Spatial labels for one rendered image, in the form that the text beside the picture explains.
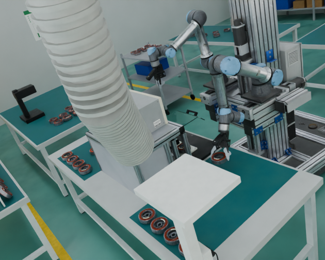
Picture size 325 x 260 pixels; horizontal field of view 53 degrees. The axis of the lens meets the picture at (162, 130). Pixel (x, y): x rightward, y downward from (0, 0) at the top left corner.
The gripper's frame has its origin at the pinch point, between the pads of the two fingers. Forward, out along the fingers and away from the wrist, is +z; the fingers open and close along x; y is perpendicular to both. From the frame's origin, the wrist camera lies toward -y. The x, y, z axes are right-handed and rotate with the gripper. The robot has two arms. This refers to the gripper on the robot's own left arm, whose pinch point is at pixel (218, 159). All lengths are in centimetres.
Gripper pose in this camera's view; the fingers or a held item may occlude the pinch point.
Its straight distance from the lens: 229.3
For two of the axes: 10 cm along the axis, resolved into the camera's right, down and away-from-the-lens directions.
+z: -0.8, 9.9, 0.9
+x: -7.6, -1.2, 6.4
